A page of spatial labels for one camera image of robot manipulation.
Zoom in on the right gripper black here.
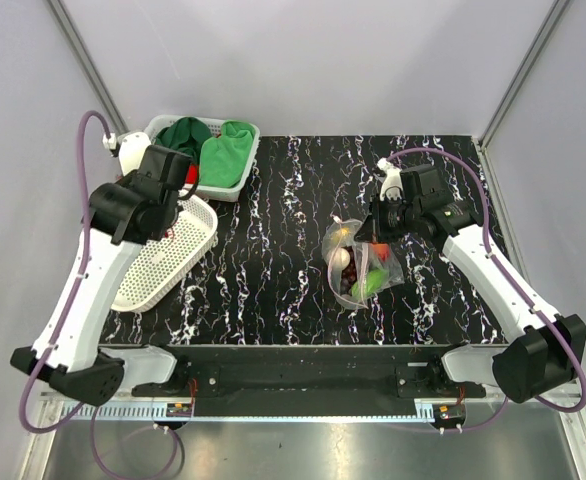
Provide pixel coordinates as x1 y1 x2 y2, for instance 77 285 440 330
355 194 420 244

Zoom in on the clear zip top bag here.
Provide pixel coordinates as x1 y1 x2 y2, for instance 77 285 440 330
321 219 405 310

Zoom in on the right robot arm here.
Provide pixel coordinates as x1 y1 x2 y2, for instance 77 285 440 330
355 159 586 403

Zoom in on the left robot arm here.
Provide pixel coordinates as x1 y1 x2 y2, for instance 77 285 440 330
10 145 193 407

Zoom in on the white radish toy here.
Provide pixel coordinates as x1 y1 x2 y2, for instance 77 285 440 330
333 247 351 270

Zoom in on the green vegetable toy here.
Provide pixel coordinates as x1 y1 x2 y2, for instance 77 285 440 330
350 269 388 301

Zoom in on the black marble pattern mat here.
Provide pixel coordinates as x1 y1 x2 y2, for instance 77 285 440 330
101 135 505 346

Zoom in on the light green cloth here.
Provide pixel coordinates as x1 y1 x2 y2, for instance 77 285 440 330
198 120 255 189

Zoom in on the white basket with cloths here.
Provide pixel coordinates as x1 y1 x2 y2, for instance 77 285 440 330
144 115 260 203

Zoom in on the red cloth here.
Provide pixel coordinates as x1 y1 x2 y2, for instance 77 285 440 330
185 165 199 184

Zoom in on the dark green cloth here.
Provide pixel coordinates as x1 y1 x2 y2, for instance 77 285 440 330
154 117 212 160

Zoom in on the white perforated empty basket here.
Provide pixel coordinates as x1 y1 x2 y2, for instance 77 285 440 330
111 196 218 313

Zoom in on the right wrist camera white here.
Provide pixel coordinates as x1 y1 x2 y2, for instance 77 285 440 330
375 158 403 201

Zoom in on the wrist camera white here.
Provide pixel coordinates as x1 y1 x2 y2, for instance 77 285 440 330
375 158 403 201
102 131 151 176

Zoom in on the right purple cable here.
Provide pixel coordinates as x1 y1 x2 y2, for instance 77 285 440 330
380 147 586 435

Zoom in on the purple cable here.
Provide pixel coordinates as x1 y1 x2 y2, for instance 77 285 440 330
18 110 187 474
380 147 586 435

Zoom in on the aluminium frame rail front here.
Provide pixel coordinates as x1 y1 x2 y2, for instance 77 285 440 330
40 362 584 401

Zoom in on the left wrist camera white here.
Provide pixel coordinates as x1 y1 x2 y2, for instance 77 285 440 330
102 131 151 176

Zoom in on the white slotted cable duct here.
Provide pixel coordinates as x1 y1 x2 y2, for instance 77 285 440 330
61 402 467 422

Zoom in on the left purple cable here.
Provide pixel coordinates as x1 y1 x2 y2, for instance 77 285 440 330
18 110 187 474

